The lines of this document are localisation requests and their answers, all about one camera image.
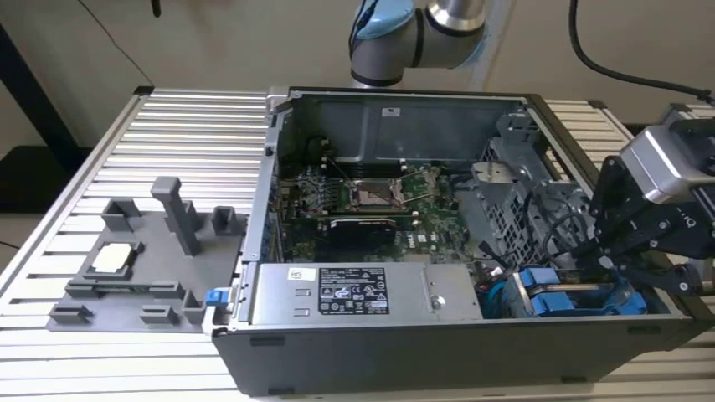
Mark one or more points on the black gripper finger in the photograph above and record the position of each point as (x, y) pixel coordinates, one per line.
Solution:
(669, 276)
(611, 197)

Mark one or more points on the hard disk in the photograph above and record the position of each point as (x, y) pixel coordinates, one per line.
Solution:
(549, 303)

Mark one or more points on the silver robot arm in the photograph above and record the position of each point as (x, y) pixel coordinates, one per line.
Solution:
(385, 54)

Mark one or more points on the metal drive cage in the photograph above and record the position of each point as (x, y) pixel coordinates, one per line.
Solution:
(503, 209)

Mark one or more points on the black table corner cap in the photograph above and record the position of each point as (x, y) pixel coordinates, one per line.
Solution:
(595, 104)
(144, 89)

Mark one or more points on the green motherboard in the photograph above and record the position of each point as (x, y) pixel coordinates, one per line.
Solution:
(435, 218)

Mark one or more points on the silver power supply unit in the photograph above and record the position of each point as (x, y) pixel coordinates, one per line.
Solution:
(447, 280)

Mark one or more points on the CPU socket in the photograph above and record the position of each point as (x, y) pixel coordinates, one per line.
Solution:
(371, 197)

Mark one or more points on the black graphics card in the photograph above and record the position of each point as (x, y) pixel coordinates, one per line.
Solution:
(363, 234)

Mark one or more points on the locking lever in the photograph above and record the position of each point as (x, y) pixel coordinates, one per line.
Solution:
(339, 168)

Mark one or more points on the black PC case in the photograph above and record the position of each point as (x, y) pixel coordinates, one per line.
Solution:
(391, 360)

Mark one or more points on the blue case latch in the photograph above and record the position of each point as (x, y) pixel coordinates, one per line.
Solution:
(214, 298)

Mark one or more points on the grey parts rack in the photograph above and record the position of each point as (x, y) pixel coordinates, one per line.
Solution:
(156, 259)

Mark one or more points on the silver CPU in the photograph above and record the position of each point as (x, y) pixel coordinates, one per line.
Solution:
(114, 256)

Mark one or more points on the black hanging rod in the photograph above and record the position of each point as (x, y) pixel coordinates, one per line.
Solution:
(154, 8)

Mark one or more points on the black stand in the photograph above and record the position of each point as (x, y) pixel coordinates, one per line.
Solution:
(33, 104)

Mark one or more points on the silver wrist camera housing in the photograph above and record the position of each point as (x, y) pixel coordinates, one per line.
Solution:
(653, 167)

